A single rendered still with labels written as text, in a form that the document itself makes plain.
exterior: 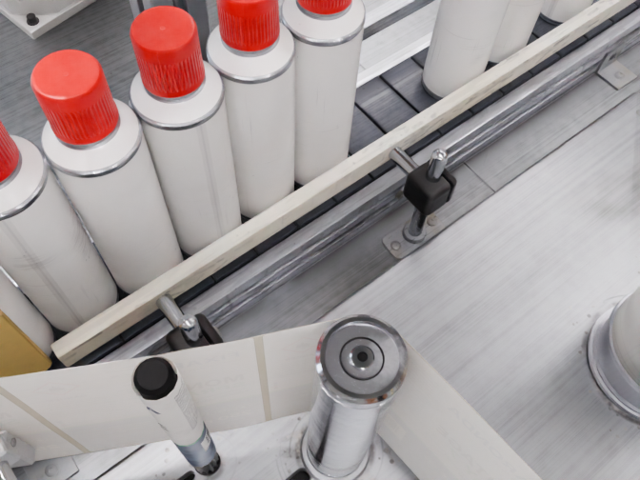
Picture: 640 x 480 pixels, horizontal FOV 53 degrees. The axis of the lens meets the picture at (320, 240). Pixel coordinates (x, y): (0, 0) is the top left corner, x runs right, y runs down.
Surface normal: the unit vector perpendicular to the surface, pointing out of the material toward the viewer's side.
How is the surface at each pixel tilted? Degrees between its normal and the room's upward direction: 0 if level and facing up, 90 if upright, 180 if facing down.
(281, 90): 90
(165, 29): 3
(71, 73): 3
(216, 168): 90
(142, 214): 90
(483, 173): 0
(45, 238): 90
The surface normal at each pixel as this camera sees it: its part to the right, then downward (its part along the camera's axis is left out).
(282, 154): 0.66, 0.66
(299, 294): 0.04, -0.48
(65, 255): 0.83, 0.50
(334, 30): 0.26, 0.25
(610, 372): -0.93, 0.29
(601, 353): -1.00, -0.08
